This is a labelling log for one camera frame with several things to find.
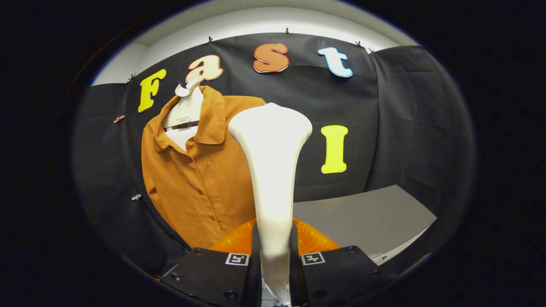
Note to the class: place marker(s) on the white mannequin torso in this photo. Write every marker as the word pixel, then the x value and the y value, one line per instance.
pixel 187 111

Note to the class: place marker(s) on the small red clip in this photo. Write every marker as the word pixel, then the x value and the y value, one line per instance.
pixel 119 118

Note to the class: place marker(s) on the grey drawer cabinet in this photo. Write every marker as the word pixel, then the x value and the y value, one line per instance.
pixel 362 217

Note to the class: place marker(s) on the orange button-up shirt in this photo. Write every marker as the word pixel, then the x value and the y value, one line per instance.
pixel 200 179

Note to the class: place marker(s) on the white garment steamer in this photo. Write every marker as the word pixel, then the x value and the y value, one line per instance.
pixel 273 170

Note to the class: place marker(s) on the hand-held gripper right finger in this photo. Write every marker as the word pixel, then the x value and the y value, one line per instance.
pixel 341 273

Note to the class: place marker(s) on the row of black clips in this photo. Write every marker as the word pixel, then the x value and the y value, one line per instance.
pixel 210 40

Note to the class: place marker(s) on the black backdrop cloth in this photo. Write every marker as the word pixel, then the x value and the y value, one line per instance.
pixel 405 119

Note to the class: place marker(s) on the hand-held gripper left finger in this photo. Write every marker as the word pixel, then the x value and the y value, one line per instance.
pixel 213 273

